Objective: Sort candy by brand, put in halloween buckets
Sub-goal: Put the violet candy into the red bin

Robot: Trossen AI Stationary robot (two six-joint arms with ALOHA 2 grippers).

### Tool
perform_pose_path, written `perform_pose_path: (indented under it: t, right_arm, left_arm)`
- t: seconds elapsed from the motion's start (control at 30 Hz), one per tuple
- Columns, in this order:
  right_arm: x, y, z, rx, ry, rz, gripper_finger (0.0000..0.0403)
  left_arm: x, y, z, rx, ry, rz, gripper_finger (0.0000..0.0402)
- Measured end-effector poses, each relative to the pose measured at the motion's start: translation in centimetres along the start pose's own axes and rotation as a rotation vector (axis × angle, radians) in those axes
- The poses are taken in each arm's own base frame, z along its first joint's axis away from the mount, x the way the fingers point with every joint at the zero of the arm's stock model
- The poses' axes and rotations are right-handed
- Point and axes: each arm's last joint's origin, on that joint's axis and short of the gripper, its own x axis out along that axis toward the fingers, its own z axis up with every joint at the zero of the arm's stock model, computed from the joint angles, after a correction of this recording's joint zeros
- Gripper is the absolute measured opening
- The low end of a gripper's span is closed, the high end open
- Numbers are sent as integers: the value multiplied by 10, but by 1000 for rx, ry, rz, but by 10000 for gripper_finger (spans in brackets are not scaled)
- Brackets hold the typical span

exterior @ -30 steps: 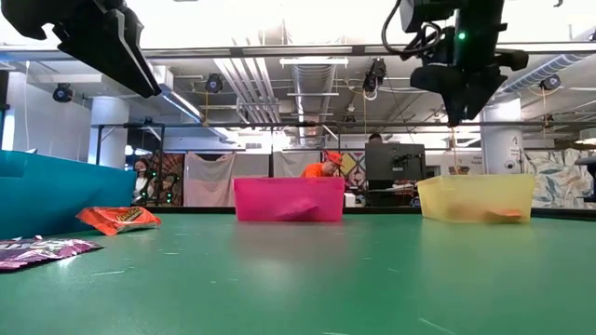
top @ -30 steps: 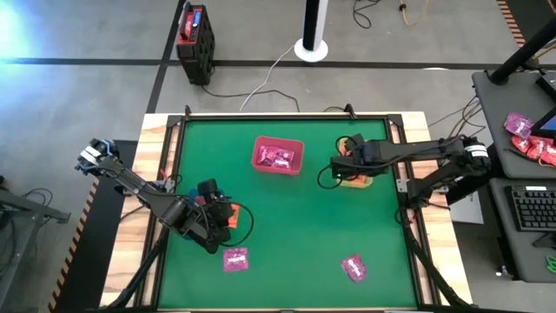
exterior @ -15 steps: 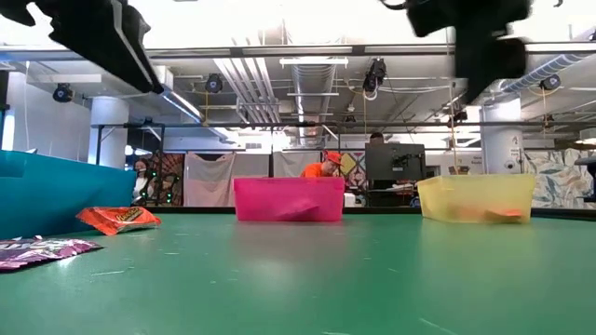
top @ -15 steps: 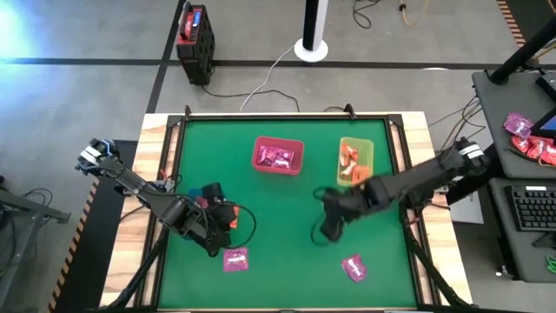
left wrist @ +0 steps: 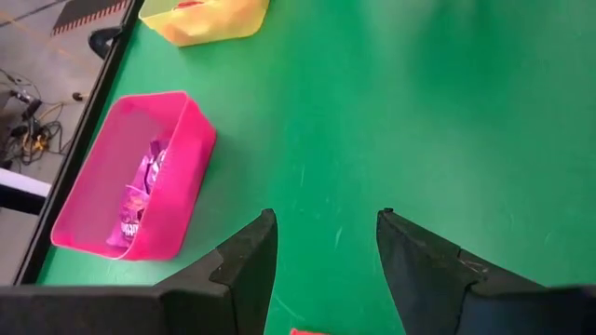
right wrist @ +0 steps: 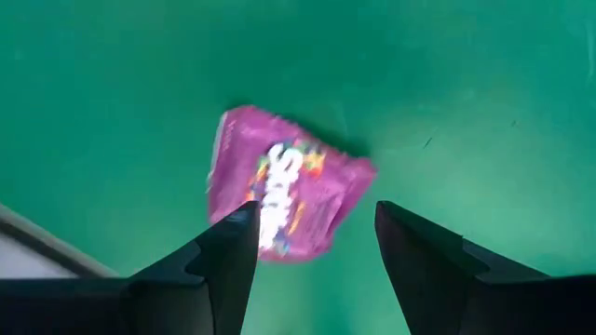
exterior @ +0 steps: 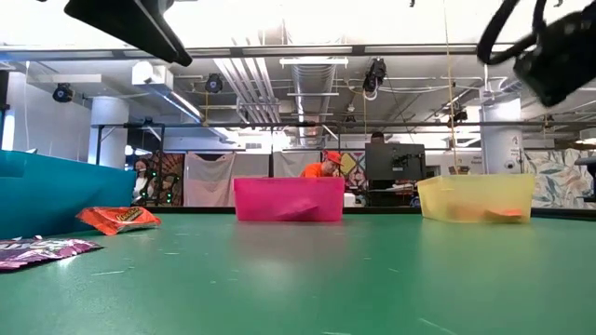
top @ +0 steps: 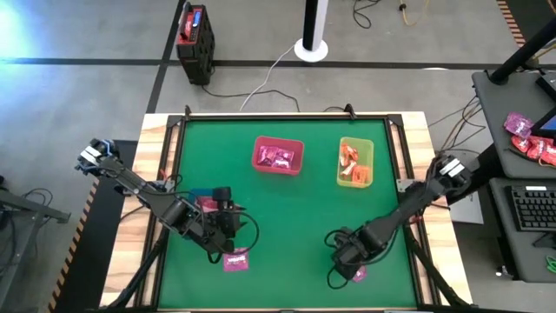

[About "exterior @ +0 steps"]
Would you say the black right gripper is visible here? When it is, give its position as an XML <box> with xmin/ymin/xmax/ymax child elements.
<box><xmin>513</xmin><ymin>7</ymin><xmax>596</xmax><ymax>109</ymax></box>

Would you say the orange Reese's pack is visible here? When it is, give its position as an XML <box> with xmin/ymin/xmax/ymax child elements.
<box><xmin>482</xmin><ymin>208</ymin><xmax>526</xmax><ymax>221</ymax></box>
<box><xmin>446</xmin><ymin>204</ymin><xmax>483</xmax><ymax>222</ymax></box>
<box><xmin>74</xmin><ymin>205</ymin><xmax>163</xmax><ymax>237</ymax></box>

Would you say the pale red Twizzlers pack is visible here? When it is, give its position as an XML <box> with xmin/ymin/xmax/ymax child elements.
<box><xmin>273</xmin><ymin>199</ymin><xmax>323</xmax><ymax>222</ymax></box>

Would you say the purple Skittles pack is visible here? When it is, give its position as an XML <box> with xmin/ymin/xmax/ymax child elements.
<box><xmin>0</xmin><ymin>235</ymin><xmax>104</xmax><ymax>273</ymax></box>

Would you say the white ceiling air unit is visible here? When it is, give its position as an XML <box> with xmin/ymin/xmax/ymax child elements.
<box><xmin>130</xmin><ymin>60</ymin><xmax>175</xmax><ymax>93</ymax></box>

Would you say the black ceiling spotlight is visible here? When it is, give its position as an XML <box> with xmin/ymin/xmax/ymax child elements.
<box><xmin>204</xmin><ymin>72</ymin><xmax>225</xmax><ymax>95</ymax></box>
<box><xmin>51</xmin><ymin>82</ymin><xmax>75</xmax><ymax>104</ymax></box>
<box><xmin>361</xmin><ymin>57</ymin><xmax>388</xmax><ymax>95</ymax></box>

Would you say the white round pillar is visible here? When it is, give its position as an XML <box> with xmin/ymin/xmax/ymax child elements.
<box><xmin>480</xmin><ymin>97</ymin><xmax>524</xmax><ymax>176</ymax></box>
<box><xmin>88</xmin><ymin>96</ymin><xmax>130</xmax><ymax>169</ymax></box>

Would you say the dark overhead beam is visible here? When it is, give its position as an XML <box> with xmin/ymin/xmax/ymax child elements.
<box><xmin>0</xmin><ymin>42</ymin><xmax>519</xmax><ymax>61</ymax></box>

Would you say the yellow plastic bin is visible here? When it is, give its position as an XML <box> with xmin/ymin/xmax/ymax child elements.
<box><xmin>416</xmin><ymin>173</ymin><xmax>536</xmax><ymax>224</ymax></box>

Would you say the beige hanging cloth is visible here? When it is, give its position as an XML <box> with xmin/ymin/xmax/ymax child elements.
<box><xmin>183</xmin><ymin>151</ymin><xmax>237</xmax><ymax>208</ymax></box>

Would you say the blue plastic bin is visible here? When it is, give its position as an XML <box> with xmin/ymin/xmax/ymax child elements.
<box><xmin>0</xmin><ymin>149</ymin><xmax>138</xmax><ymax>241</ymax></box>

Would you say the black monitor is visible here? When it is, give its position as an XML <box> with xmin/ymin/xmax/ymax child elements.
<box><xmin>363</xmin><ymin>141</ymin><xmax>427</xmax><ymax>182</ymax></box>

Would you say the grey hanging cloth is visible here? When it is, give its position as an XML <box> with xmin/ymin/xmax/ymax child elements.
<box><xmin>231</xmin><ymin>150</ymin><xmax>323</xmax><ymax>180</ymax></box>

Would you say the pink plastic bin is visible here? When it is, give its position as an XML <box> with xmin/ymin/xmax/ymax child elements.
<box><xmin>232</xmin><ymin>176</ymin><xmax>346</xmax><ymax>223</ymax></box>

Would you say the colourful pattern panel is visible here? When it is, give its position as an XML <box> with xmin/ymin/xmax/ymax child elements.
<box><xmin>338</xmin><ymin>150</ymin><xmax>367</xmax><ymax>189</ymax></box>

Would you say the green table mat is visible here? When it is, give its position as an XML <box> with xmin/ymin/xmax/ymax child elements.
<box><xmin>0</xmin><ymin>212</ymin><xmax>596</xmax><ymax>335</ymax></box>

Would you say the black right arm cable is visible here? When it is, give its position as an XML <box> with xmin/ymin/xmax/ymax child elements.
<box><xmin>476</xmin><ymin>0</ymin><xmax>549</xmax><ymax>67</ymax></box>

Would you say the yellow hanging cord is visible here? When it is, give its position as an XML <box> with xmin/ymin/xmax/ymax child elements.
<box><xmin>440</xmin><ymin>0</ymin><xmax>461</xmax><ymax>176</ymax></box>

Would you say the leaf pattern wall panel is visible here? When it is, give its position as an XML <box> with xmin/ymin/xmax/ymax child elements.
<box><xmin>522</xmin><ymin>148</ymin><xmax>596</xmax><ymax>209</ymax></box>

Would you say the black gantry frame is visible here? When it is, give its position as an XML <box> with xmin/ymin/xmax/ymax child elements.
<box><xmin>89</xmin><ymin>119</ymin><xmax>596</xmax><ymax>167</ymax></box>

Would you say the silver ceiling duct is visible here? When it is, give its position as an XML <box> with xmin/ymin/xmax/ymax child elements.
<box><xmin>291</xmin><ymin>62</ymin><xmax>338</xmax><ymax>146</ymax></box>

